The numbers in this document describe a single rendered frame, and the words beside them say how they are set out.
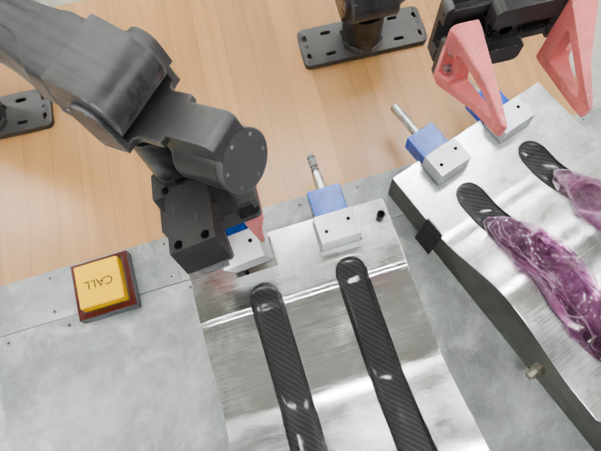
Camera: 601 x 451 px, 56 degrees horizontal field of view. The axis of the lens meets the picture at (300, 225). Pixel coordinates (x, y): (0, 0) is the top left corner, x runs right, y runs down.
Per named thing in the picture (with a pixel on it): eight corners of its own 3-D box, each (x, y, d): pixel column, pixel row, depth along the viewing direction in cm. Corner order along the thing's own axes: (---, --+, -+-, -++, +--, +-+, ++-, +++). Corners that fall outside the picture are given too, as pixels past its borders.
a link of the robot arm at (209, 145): (286, 136, 50) (222, 37, 40) (237, 216, 48) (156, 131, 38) (194, 114, 56) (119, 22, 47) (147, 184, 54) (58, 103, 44)
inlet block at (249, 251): (204, 175, 71) (189, 165, 66) (240, 161, 71) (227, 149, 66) (236, 273, 69) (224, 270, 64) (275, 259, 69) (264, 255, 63)
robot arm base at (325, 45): (437, 9, 82) (422, -28, 85) (304, 38, 82) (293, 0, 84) (427, 43, 90) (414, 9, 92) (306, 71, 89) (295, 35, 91)
